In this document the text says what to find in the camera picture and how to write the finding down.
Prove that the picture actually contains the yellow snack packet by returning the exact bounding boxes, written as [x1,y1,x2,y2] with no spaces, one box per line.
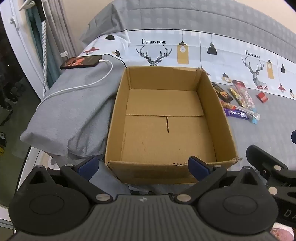
[229,88,243,106]

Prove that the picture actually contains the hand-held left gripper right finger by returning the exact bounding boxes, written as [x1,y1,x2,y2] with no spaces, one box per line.
[174,156,266,205]

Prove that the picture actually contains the dark glass window pane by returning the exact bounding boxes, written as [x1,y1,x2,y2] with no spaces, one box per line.
[0,17,47,209]

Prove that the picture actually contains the black smartphone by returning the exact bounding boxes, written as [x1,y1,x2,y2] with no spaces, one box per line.
[60,55,103,70]

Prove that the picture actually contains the cardboard box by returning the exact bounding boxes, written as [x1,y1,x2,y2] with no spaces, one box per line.
[105,65,242,184]

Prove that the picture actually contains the dark snack bar packet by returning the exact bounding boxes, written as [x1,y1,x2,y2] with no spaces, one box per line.
[211,82,233,104]

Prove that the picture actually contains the white charging cable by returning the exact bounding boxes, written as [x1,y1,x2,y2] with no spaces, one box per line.
[43,59,114,102]

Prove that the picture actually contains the white window frame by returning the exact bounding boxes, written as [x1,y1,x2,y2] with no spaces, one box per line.
[0,0,50,100]

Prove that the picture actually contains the purple chocolate bar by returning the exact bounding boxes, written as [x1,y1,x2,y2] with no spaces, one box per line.
[224,107,249,120]

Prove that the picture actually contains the silver snack bar packet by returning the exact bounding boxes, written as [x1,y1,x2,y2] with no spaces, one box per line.
[233,105,260,117]

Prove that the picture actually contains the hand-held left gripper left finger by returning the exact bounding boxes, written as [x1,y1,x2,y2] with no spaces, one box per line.
[28,156,114,204]

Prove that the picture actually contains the pink patterned cloth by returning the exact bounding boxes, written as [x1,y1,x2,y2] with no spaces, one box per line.
[270,228,295,241]

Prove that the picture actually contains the grey curtain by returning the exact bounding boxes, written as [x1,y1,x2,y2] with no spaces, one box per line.
[42,0,78,88]

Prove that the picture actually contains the clear candy bag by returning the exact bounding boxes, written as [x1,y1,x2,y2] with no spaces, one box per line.
[232,80,255,109]

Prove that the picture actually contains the grey pillow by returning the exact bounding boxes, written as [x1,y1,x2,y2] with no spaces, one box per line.
[20,61,130,160]

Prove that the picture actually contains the teal curtain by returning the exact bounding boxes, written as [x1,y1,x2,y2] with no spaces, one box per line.
[24,9,43,59]

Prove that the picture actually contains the black steamer head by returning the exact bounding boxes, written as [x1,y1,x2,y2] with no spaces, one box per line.
[34,0,46,21]

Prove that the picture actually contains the braided steamer hose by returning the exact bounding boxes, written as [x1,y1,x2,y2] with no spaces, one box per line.
[39,20,48,99]

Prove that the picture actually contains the light blue stick packet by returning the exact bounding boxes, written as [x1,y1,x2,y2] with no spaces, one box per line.
[248,108,258,125]

